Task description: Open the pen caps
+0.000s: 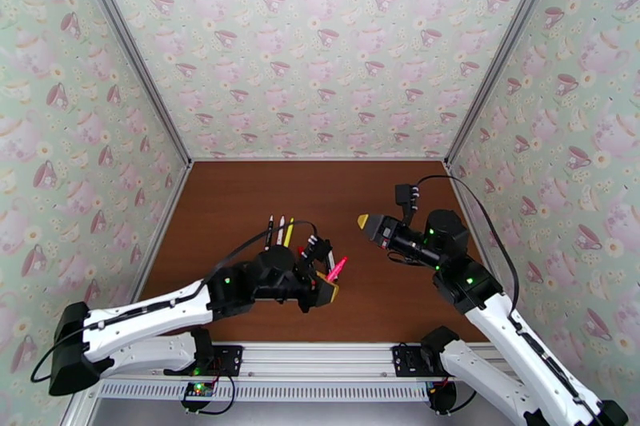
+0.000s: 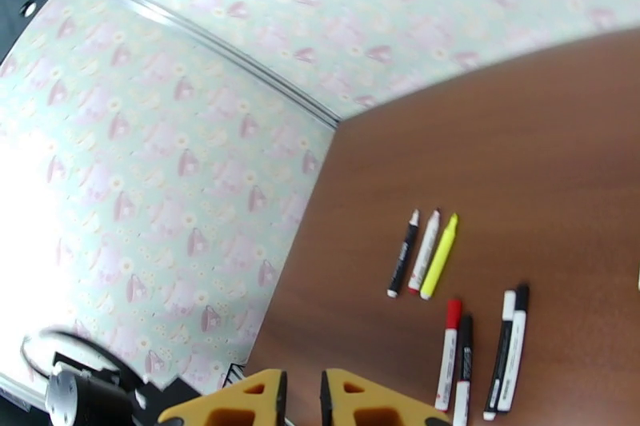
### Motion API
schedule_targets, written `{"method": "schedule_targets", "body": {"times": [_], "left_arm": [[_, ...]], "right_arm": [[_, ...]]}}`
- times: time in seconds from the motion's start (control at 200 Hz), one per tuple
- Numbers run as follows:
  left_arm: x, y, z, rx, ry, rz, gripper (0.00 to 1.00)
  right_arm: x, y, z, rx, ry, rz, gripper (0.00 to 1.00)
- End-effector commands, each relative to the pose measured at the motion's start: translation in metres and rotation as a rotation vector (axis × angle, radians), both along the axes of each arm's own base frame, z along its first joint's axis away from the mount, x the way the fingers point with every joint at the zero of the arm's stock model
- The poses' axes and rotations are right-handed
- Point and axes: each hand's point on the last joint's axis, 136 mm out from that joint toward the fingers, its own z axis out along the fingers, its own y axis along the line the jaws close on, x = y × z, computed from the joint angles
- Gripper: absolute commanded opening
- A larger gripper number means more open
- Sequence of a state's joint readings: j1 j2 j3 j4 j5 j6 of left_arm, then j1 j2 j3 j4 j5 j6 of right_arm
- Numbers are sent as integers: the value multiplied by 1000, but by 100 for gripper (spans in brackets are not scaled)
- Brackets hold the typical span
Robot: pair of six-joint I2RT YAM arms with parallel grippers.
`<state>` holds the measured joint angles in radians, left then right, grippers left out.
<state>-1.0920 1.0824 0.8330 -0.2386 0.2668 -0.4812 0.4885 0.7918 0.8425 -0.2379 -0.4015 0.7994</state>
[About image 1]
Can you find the pink highlighter pen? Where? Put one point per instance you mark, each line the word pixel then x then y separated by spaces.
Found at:
pixel 337 268

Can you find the yellow highlighter pen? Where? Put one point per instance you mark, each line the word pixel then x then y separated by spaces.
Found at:
pixel 288 235

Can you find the black barrel pen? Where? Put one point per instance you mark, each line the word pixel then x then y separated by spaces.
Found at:
pixel 270 232

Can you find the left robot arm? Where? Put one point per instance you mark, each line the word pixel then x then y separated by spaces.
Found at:
pixel 150 309

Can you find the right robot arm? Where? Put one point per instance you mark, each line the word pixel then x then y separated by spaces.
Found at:
pixel 500 334

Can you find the white barrel black marker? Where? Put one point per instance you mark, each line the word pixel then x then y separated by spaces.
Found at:
pixel 331 255

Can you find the controller board with LED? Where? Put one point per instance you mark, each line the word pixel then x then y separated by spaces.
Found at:
pixel 197 389

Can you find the black controller board holder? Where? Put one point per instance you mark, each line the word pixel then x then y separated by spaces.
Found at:
pixel 442 399

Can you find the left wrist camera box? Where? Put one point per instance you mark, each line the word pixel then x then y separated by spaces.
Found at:
pixel 320 250

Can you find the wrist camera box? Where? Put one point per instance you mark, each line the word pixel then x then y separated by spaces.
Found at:
pixel 406 196
pixel 320 250

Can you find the aluminium table edge rail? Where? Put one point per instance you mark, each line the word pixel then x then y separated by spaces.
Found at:
pixel 462 200
pixel 320 159
pixel 172 210

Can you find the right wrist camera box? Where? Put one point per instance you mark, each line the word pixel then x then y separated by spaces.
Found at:
pixel 406 196

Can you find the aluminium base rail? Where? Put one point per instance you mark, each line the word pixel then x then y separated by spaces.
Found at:
pixel 320 359

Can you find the aluminium frame post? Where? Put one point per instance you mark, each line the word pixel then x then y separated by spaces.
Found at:
pixel 505 47
pixel 130 47

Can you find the aluminium frame leg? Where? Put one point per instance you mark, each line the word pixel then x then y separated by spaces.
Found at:
pixel 77 412

